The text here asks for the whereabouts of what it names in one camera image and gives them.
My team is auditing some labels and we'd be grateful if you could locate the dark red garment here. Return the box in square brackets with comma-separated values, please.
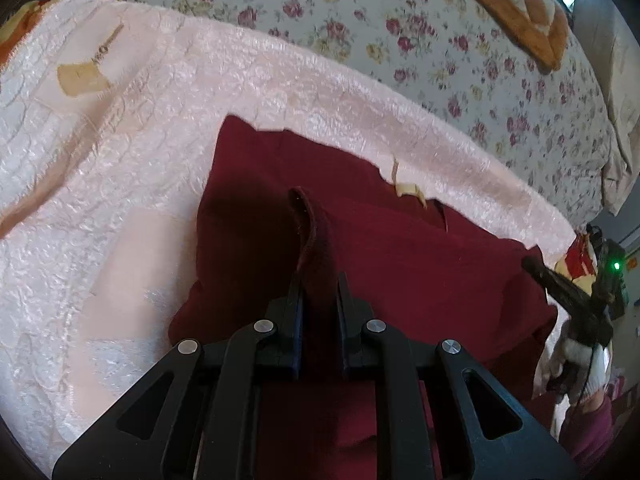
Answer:
[167, 114, 558, 480]

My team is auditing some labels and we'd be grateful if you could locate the floral quilt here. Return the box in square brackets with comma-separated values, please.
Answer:
[82, 0, 616, 226]

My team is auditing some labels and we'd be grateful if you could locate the beige pillow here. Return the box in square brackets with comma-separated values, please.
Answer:
[570, 10, 640, 216]

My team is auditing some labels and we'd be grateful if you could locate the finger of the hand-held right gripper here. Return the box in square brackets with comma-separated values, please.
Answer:
[521, 255, 601, 321]

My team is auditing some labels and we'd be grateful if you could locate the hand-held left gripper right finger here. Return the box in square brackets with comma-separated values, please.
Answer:
[336, 271, 581, 480]

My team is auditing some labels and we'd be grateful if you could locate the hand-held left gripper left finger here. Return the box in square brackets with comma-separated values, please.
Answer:
[52, 271, 305, 480]

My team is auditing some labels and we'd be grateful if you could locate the red yellow orange blanket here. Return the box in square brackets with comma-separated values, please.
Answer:
[0, 0, 601, 286]

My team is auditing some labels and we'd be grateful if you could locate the person's right hand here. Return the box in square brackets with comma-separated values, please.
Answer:
[547, 336, 615, 402]

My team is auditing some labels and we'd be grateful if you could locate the pink quilted bedspread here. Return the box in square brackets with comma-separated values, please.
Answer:
[0, 0, 578, 466]

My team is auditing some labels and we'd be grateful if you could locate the orange checkered mat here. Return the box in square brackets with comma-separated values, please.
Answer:
[425, 0, 571, 73]

